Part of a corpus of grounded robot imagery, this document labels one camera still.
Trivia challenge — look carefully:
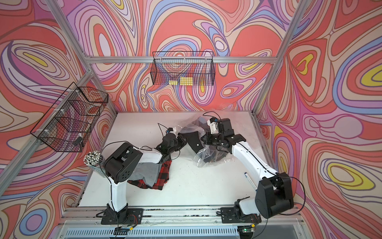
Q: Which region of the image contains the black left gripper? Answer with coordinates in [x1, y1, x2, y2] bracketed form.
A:
[168, 135, 190, 156]

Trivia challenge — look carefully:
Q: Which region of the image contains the clear plastic vacuum bag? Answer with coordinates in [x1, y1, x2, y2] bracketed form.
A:
[175, 104, 239, 168]

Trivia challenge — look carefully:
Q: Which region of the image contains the red black plaid shirt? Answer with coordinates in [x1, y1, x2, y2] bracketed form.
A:
[127, 160, 172, 190]

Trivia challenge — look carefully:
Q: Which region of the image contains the grey shirt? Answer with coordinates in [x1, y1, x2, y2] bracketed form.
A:
[128, 163, 162, 186]

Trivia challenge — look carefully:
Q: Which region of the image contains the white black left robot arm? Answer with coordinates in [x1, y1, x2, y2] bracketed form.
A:
[103, 132, 188, 213]

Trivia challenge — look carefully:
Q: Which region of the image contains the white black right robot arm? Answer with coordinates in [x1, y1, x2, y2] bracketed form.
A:
[201, 117, 294, 219]

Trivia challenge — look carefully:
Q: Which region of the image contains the blue white marker pen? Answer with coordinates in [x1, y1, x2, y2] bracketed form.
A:
[244, 172, 257, 191]

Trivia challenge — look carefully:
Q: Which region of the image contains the yellow block in basket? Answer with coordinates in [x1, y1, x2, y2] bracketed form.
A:
[169, 77, 194, 86]

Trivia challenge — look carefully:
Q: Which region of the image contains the bundle of rods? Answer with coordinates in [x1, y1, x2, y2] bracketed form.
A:
[83, 151, 105, 178]

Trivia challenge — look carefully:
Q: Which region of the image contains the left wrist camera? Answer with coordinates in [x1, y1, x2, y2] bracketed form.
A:
[166, 127, 177, 135]

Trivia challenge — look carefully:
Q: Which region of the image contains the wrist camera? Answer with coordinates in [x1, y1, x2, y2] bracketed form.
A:
[166, 127, 177, 135]
[207, 117, 219, 134]

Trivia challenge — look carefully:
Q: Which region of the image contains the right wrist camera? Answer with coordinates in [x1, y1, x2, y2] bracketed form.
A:
[207, 117, 219, 134]

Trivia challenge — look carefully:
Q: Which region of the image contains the black wire basket back wall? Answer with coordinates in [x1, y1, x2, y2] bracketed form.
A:
[150, 50, 215, 86]

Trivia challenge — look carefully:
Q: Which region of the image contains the black wire basket wall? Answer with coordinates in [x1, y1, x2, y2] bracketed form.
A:
[150, 50, 215, 86]
[30, 82, 109, 152]

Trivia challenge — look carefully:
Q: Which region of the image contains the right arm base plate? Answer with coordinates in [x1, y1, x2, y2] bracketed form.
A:
[216, 207, 262, 225]

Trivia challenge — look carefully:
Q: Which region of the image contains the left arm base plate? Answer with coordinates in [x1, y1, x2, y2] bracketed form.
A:
[101, 208, 143, 226]

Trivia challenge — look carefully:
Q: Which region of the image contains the black wire basket left wall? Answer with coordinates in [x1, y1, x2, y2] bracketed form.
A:
[30, 82, 109, 152]

